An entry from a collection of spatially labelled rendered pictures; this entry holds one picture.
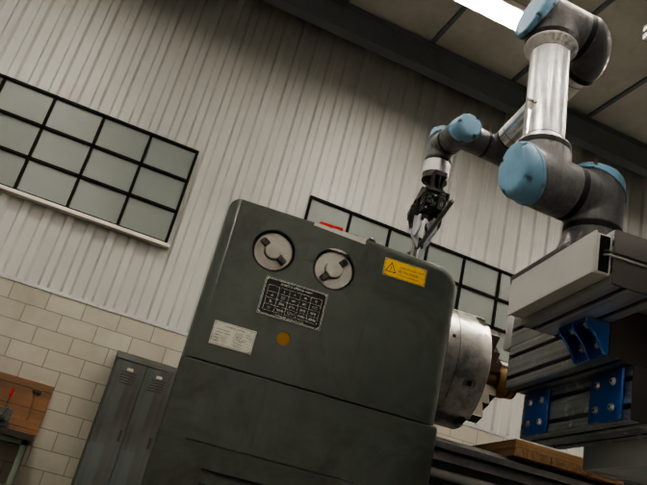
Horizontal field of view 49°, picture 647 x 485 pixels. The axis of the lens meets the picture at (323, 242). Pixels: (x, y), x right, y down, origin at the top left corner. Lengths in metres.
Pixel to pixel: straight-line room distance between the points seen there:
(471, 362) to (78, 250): 7.13
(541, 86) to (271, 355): 0.82
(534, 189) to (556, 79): 0.28
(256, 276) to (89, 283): 6.97
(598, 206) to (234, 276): 0.79
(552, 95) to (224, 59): 8.62
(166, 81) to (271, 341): 8.22
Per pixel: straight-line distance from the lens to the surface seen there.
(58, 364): 8.32
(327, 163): 9.81
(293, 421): 1.58
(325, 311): 1.64
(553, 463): 1.89
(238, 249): 1.64
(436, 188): 1.94
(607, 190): 1.52
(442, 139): 1.97
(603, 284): 1.11
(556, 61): 1.64
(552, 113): 1.55
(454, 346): 1.84
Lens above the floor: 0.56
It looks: 23 degrees up
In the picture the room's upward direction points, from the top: 14 degrees clockwise
